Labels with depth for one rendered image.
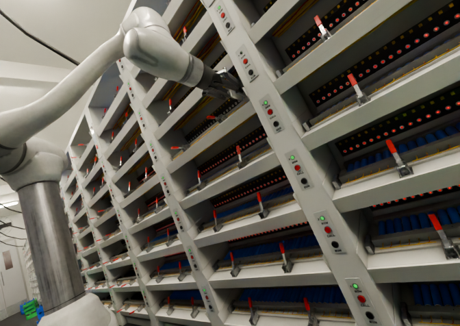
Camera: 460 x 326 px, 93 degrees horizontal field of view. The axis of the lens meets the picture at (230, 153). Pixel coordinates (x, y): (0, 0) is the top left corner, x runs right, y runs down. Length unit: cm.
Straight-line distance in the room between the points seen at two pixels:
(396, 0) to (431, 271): 60
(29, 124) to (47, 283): 44
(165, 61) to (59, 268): 66
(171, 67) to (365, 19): 48
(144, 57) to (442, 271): 84
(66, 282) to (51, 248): 11
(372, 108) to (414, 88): 8
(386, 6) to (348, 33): 8
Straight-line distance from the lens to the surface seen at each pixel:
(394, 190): 65
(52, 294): 87
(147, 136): 127
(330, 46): 68
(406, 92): 63
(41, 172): 92
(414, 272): 73
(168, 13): 116
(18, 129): 79
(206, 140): 91
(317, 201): 69
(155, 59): 63
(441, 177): 64
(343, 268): 76
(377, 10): 67
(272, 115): 71
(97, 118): 202
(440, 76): 63
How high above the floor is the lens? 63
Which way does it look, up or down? 10 degrees up
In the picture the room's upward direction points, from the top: 24 degrees counter-clockwise
